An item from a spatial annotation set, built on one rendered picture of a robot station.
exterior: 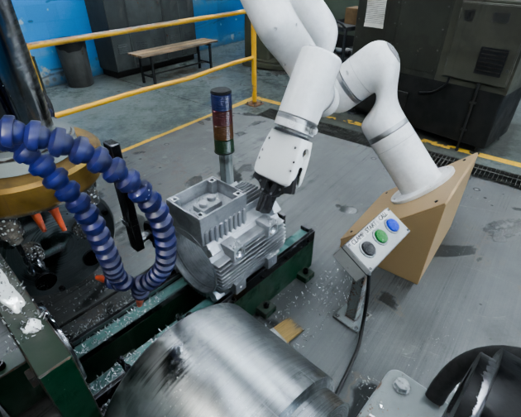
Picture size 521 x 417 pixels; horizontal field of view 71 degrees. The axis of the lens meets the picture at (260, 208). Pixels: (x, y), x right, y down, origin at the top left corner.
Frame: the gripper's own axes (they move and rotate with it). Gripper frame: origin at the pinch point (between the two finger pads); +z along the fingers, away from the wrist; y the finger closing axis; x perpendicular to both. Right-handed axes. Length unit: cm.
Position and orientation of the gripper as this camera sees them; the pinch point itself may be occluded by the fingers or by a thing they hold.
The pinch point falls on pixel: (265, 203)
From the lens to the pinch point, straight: 76.1
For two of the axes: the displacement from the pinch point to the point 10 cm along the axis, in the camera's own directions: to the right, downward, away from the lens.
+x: -5.9, -0.5, -8.0
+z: -3.4, 9.2, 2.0
